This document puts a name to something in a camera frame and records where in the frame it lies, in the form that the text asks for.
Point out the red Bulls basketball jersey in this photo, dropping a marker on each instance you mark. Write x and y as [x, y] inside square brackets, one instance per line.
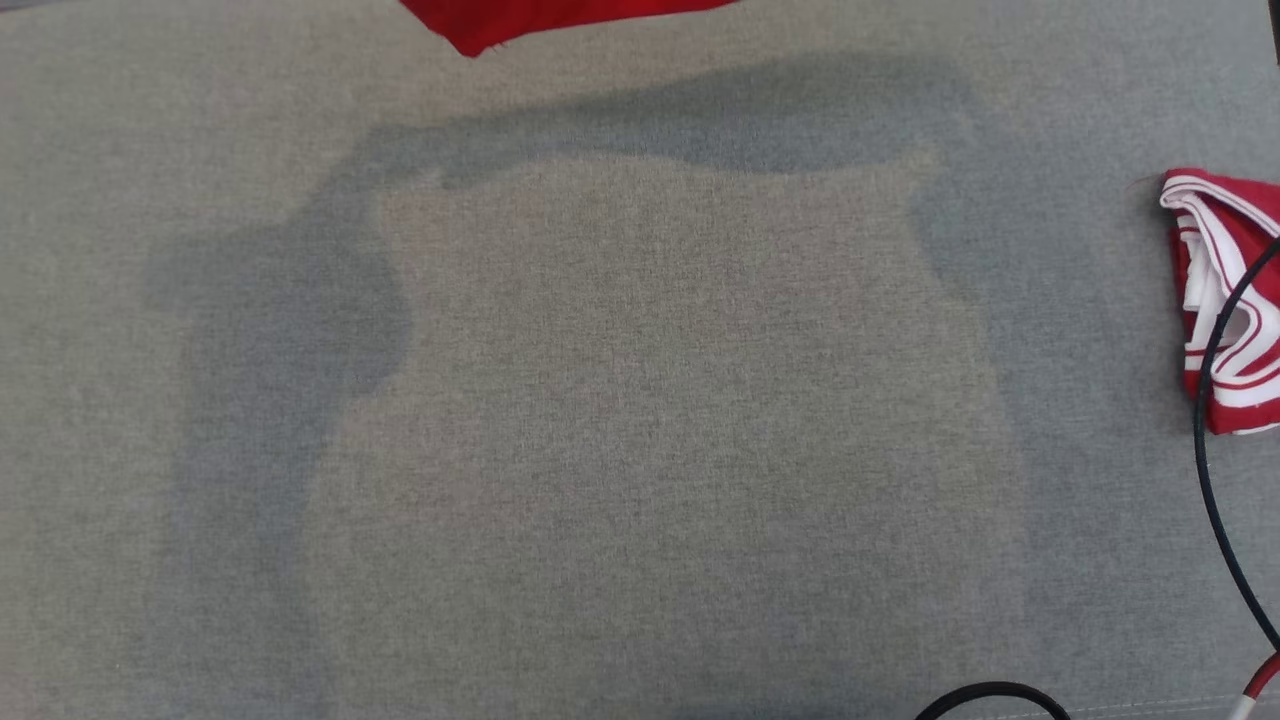
[1250, 210]

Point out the small red jersey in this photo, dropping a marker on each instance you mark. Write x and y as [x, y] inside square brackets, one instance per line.
[520, 15]

